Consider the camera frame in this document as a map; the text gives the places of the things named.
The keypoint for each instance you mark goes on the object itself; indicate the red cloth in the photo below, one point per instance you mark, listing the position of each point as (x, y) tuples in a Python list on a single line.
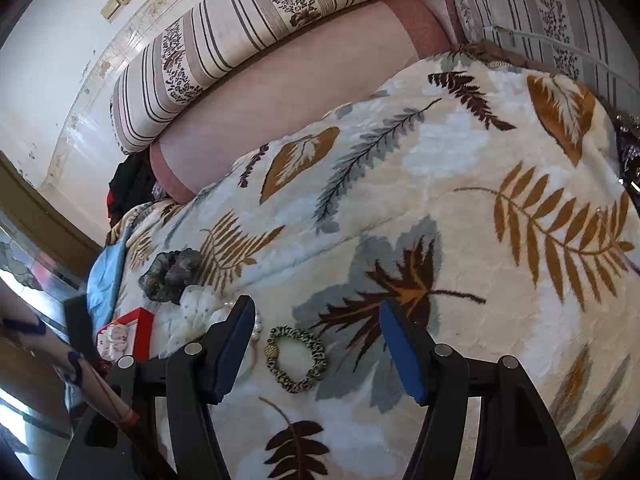
[(112, 207)]

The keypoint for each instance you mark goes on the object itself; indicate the grey sheer scrunchie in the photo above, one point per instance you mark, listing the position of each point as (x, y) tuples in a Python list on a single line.
[(170, 275)]

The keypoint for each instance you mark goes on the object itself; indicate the white black-dotted scrunchie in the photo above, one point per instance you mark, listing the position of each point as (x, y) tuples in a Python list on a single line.
[(115, 342)]

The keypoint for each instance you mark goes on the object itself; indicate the pink bolster cushion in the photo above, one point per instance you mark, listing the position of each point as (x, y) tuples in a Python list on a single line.
[(300, 90)]

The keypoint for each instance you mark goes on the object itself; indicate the wooden window frame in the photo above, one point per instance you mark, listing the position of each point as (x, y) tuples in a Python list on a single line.
[(45, 210)]

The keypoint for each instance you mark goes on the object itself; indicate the cream sheer dotted scrunchie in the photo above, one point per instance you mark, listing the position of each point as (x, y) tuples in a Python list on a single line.
[(195, 310)]

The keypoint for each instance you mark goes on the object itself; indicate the red cardboard box lid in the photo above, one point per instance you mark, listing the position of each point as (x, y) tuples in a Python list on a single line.
[(142, 330)]

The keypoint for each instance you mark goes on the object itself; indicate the stained glass window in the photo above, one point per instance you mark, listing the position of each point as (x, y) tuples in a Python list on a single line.
[(20, 255)]

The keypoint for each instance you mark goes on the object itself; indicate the dark shiny cloth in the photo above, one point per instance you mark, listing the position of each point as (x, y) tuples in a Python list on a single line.
[(629, 145)]

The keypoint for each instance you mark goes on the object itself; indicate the black clothing pile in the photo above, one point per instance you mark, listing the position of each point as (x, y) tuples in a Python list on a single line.
[(132, 180)]

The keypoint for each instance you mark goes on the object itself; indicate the leaf print blanket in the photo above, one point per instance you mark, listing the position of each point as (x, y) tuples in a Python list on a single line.
[(450, 185)]

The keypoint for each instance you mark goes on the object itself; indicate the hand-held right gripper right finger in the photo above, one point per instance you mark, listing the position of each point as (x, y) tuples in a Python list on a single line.
[(405, 355)]

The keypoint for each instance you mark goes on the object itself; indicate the light blue cloth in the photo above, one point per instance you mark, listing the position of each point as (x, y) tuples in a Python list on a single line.
[(102, 280)]

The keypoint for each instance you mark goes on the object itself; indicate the long striped floral cushion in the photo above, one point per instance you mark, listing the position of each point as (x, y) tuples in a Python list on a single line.
[(225, 45)]

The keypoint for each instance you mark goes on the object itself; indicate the square striped floral cushion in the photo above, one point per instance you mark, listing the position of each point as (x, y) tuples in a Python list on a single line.
[(550, 0)]

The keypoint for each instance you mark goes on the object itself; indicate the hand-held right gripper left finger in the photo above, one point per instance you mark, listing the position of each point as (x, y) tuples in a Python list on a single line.
[(232, 350)]

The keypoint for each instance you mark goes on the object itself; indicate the dark red polka dot scrunchie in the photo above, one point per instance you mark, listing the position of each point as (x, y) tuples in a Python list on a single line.
[(102, 366)]

